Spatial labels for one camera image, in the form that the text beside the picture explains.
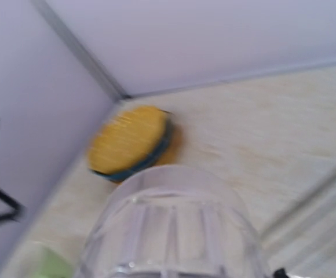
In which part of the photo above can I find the light green mug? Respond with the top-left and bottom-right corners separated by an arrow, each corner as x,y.
23,242 -> 73,277

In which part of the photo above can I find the clear glass cup front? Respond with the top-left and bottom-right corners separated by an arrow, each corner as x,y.
74,165 -> 272,277

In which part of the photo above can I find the left aluminium corner post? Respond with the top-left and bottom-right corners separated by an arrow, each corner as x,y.
28,0 -> 131,102

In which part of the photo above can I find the metal wire dish rack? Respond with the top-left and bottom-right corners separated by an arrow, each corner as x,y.
261,163 -> 336,277

